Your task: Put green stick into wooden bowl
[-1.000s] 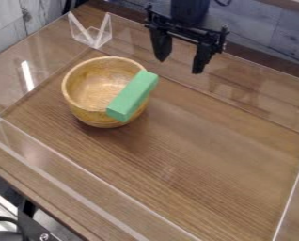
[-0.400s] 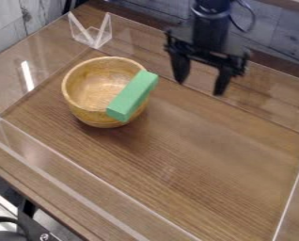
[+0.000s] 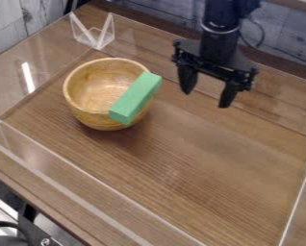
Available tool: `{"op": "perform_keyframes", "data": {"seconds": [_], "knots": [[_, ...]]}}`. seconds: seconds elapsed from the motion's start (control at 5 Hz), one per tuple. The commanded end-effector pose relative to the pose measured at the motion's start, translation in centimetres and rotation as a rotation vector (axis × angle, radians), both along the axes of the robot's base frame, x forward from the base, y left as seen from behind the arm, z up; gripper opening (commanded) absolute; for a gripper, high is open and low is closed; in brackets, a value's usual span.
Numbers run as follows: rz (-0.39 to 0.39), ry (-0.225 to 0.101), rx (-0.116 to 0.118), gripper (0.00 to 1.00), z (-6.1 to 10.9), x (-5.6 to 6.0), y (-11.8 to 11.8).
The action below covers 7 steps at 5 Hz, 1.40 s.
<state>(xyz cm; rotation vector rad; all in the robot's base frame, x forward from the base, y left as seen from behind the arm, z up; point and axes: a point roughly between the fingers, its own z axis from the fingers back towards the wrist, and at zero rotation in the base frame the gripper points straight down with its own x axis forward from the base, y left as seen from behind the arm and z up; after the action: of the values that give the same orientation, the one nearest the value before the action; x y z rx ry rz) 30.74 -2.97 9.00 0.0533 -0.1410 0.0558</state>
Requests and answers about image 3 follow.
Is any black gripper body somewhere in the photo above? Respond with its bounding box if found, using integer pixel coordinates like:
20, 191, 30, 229
171, 38, 258, 91

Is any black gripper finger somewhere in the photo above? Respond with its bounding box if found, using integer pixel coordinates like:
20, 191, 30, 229
178, 64, 198, 95
219, 81, 238, 109

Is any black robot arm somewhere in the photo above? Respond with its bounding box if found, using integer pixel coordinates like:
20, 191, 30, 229
173, 0, 261, 109

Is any green rectangular block stick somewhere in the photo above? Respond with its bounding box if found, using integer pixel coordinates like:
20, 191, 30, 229
110, 72, 162, 125

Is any wooden bowl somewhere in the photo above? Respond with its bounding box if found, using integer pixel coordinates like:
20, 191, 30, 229
63, 58, 153, 131

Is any clear acrylic tray wall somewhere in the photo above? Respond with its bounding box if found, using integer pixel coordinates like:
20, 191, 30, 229
0, 120, 205, 246

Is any black table leg bracket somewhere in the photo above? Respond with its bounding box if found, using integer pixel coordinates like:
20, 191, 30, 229
18, 204, 65, 246

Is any black cable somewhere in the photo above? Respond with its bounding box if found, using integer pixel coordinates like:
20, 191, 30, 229
0, 220, 20, 234

